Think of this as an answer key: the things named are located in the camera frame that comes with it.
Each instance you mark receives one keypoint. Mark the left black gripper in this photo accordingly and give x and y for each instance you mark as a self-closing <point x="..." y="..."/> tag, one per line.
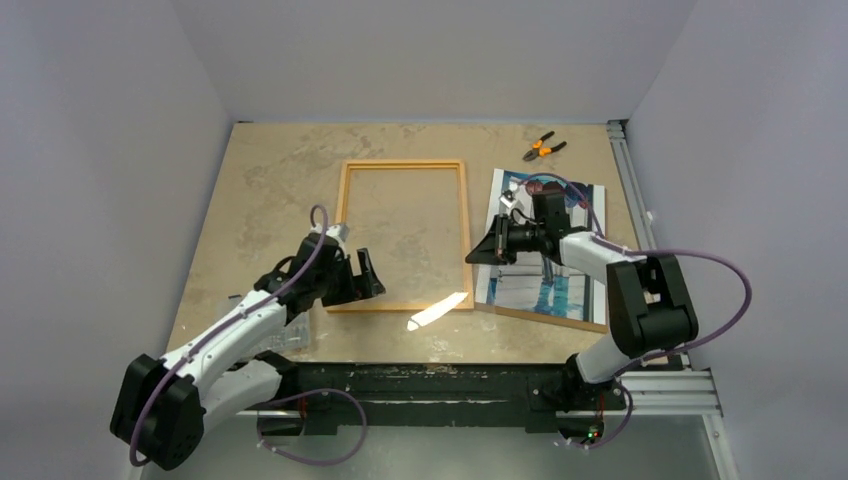
<point x="349" y="293"/>

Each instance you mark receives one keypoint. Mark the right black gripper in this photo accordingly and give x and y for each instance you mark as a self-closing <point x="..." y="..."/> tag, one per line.
<point x="500" y="237"/>

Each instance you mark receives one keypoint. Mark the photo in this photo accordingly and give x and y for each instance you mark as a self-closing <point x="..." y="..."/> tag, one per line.
<point x="570" y="291"/>

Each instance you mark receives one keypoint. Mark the orange wooden picture frame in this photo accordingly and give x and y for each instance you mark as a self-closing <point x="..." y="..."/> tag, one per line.
<point x="413" y="218"/>

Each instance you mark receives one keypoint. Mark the clear acrylic glass sheet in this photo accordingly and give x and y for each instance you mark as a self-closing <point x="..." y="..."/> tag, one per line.
<point x="437" y="311"/>

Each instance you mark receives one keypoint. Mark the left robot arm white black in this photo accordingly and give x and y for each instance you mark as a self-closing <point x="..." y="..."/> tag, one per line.
<point x="166" y="405"/>

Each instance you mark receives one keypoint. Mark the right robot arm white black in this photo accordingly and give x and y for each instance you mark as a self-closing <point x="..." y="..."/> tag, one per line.
<point x="648" y="304"/>

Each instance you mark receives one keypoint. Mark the clear plastic screw box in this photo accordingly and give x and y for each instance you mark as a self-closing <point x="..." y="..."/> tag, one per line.
<point x="283" y="338"/>

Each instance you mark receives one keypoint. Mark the orange black pliers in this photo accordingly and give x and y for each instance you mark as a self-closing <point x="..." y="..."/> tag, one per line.
<point x="539" y="148"/>

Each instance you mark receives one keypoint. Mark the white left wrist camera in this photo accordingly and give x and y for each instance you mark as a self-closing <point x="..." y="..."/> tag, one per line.
<point x="339" y="232"/>

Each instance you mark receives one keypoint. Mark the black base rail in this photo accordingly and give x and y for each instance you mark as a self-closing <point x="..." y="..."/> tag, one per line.
<point x="319" y="398"/>

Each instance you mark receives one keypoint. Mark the aluminium extrusion rail front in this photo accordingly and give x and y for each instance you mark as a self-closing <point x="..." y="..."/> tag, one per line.
<point x="668" y="393"/>

